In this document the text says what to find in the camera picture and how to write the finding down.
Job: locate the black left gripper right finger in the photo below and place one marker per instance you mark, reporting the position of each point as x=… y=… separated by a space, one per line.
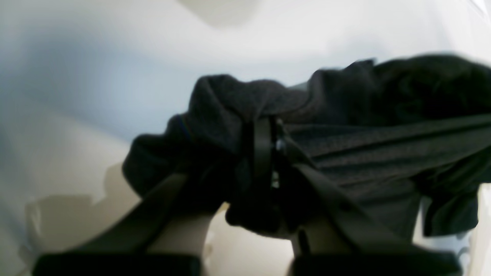
x=331 y=235

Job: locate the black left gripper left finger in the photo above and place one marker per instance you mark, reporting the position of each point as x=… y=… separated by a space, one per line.
x=164 y=235

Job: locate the black t-shirt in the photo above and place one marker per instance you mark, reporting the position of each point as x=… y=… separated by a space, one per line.
x=388 y=134

